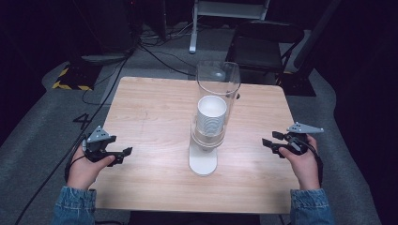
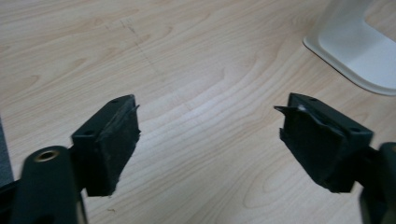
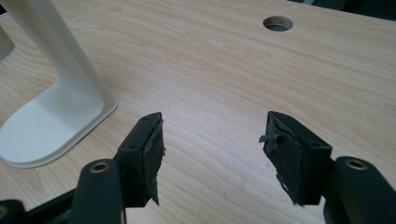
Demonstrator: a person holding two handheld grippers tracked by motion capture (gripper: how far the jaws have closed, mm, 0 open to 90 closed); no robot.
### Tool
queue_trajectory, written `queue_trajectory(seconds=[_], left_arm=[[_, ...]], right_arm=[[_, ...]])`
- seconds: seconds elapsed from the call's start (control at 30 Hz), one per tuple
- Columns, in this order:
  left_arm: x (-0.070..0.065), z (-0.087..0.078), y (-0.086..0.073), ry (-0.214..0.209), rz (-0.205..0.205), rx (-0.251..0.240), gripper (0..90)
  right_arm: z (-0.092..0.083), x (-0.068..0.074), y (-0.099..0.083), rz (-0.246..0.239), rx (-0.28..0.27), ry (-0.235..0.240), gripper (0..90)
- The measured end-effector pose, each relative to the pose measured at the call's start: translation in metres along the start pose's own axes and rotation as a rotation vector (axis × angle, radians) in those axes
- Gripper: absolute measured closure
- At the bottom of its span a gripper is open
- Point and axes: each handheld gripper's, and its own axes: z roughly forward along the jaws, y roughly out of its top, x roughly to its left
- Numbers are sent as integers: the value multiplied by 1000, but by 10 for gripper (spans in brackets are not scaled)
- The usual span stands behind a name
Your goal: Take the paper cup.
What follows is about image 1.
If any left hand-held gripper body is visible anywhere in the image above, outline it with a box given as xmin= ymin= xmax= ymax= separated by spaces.
xmin=82 ymin=125 xmax=125 ymax=163

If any white metal stand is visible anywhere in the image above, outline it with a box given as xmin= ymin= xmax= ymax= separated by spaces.
xmin=189 ymin=0 xmax=272 ymax=55

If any left hand-held gripper cable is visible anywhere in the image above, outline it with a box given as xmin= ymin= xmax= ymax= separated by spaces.
xmin=63 ymin=139 xmax=87 ymax=184

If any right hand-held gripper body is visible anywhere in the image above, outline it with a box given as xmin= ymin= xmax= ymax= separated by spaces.
xmin=281 ymin=121 xmax=325 ymax=156

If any grey flat stand base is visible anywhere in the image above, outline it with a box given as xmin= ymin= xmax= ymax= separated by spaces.
xmin=81 ymin=52 xmax=129 ymax=66

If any clear tube cup dispenser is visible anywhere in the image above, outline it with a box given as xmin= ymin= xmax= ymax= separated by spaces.
xmin=188 ymin=60 xmax=242 ymax=177

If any yellow black striped ramp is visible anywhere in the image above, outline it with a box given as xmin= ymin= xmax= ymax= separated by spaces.
xmin=51 ymin=63 xmax=103 ymax=92

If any long black floor cable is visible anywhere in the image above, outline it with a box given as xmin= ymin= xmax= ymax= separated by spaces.
xmin=13 ymin=46 xmax=139 ymax=225

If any thin black looped cable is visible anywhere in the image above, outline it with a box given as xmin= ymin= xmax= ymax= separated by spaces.
xmin=81 ymin=61 xmax=127 ymax=106

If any right hand-held gripper cable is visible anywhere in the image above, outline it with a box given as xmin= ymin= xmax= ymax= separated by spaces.
xmin=307 ymin=145 xmax=325 ymax=189

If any person's left hand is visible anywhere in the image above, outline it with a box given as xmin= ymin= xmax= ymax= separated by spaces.
xmin=66 ymin=145 xmax=116 ymax=191

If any dark slanted pole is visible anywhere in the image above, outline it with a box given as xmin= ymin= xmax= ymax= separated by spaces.
xmin=293 ymin=0 xmax=343 ymax=75

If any person's right hand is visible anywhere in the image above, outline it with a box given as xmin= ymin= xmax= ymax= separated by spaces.
xmin=278 ymin=134 xmax=322 ymax=191

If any black chair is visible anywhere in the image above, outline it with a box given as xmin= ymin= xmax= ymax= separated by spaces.
xmin=225 ymin=20 xmax=305 ymax=86

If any hand-held gripper cable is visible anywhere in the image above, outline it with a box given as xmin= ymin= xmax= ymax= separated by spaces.
xmin=307 ymin=145 xmax=325 ymax=189
xmin=63 ymin=139 xmax=87 ymax=184

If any black stand base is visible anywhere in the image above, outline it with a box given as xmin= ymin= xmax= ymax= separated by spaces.
xmin=279 ymin=72 xmax=317 ymax=98

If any stack of white paper cups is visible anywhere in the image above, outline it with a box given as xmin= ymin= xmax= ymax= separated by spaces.
xmin=195 ymin=95 xmax=228 ymax=138

